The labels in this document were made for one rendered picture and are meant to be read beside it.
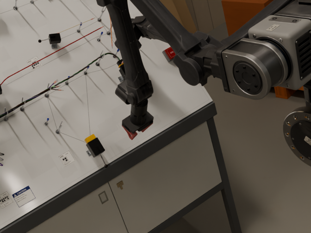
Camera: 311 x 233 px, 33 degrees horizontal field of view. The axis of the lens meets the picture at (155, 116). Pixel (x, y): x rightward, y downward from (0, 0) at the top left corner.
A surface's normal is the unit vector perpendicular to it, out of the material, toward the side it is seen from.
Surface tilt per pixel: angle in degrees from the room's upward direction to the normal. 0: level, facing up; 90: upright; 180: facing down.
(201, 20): 90
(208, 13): 90
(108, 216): 90
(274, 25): 0
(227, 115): 0
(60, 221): 90
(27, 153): 54
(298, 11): 0
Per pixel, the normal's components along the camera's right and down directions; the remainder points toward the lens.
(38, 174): 0.29, -0.25
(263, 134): -0.26, -0.83
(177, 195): 0.54, 0.29
